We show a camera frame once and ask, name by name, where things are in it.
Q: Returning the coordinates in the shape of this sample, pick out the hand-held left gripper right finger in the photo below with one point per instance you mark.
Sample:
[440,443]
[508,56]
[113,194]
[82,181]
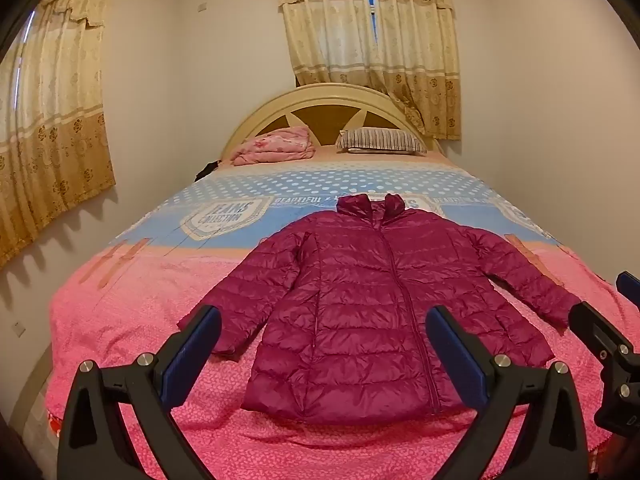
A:
[457,355]

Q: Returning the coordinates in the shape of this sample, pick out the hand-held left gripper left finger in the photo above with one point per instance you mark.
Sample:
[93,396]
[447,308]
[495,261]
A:
[192,350]

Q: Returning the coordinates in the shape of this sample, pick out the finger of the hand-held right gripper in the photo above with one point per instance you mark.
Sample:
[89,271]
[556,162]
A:
[592,330]
[631,287]

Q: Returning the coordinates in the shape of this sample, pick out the magenta quilted down jacket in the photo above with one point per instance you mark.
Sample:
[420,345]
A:
[380,290]

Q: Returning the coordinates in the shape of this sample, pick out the bed with pink blue sheet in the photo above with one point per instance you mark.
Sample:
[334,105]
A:
[150,285]

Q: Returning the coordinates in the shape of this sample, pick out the pink folded blanket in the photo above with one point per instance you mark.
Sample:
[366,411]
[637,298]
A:
[277,147]

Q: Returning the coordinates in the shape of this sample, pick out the striped pillow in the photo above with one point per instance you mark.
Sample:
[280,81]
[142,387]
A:
[382,140]

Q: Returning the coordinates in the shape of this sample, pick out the cream wooden bed headboard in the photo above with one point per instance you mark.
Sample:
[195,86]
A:
[280,105]

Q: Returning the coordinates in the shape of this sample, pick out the beige patterned window curtain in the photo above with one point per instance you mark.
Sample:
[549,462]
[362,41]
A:
[340,35]
[55,125]

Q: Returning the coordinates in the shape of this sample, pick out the white wall socket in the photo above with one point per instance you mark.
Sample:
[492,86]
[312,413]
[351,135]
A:
[19,329]

